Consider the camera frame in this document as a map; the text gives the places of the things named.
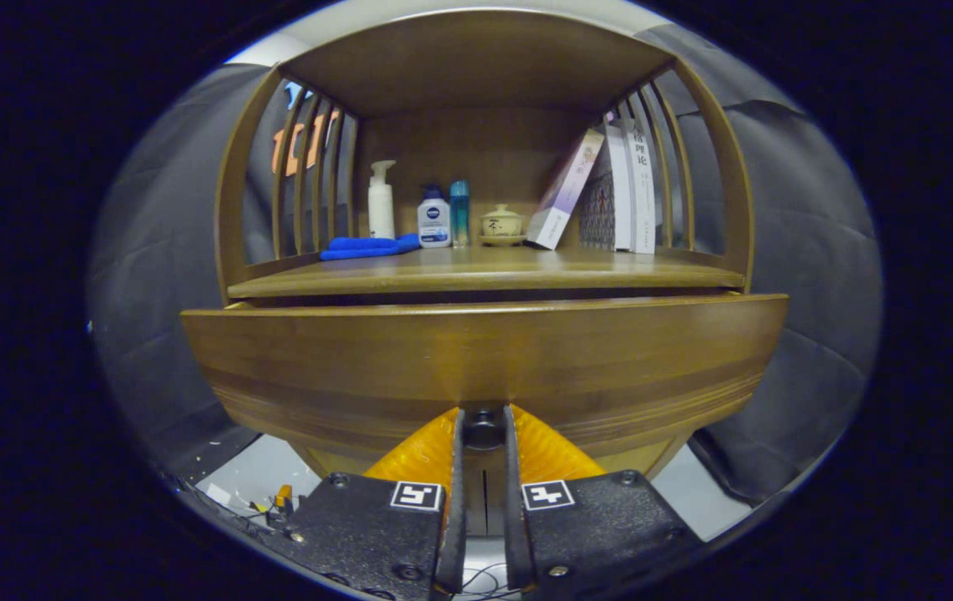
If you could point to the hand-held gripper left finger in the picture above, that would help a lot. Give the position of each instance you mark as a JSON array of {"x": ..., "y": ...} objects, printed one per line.
[{"x": 451, "y": 501}]

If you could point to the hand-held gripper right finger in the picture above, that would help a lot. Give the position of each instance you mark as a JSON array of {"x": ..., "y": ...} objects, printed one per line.
[{"x": 513, "y": 501}]

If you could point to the wooden drawer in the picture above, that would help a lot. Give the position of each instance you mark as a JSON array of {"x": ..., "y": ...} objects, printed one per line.
[{"x": 360, "y": 359}]

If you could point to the wooden countertop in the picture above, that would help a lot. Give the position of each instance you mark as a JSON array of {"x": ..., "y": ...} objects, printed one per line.
[{"x": 485, "y": 267}]

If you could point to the wooden cabinet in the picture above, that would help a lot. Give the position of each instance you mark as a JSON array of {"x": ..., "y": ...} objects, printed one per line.
[{"x": 476, "y": 67}]

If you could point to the blue folded cloth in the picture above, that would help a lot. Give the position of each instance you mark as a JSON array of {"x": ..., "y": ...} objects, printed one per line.
[{"x": 360, "y": 247}]

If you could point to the beige lidded tea cup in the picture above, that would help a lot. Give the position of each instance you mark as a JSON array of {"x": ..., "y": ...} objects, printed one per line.
[{"x": 501, "y": 225}]

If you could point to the white lotion bottle blue cap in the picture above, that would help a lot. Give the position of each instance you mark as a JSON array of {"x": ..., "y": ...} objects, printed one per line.
[{"x": 434, "y": 224}]

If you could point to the slim teal bottle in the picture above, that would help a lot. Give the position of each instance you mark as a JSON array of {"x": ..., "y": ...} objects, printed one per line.
[{"x": 460, "y": 215}]

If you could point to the dark patterned book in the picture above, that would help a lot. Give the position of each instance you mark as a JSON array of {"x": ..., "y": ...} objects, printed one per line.
[{"x": 597, "y": 213}]

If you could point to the white pump bottle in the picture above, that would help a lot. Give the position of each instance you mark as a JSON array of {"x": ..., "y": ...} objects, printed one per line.
[{"x": 381, "y": 209}]

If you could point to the purple white book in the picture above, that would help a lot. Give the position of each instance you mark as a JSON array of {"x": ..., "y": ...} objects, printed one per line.
[{"x": 562, "y": 196}]

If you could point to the white book with print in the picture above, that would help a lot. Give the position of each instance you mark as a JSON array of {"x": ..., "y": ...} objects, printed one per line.
[{"x": 643, "y": 192}]

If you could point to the black backdrop cloth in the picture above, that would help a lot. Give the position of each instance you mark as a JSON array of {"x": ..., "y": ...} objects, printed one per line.
[{"x": 810, "y": 250}]

